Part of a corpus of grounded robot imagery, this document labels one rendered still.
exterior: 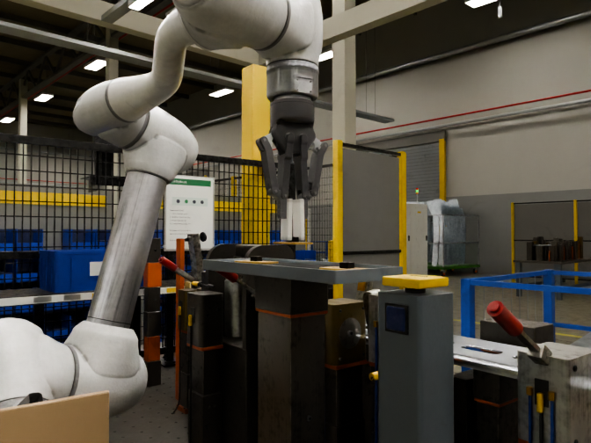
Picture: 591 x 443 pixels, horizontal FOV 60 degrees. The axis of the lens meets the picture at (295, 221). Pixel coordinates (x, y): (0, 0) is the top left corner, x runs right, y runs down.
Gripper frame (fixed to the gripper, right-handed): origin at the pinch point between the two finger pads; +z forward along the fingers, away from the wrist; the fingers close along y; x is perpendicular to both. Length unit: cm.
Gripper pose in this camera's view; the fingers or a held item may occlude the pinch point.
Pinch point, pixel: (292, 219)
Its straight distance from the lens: 87.5
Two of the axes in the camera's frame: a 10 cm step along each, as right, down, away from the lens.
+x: -4.6, 0.2, 8.9
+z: 0.0, 10.0, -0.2
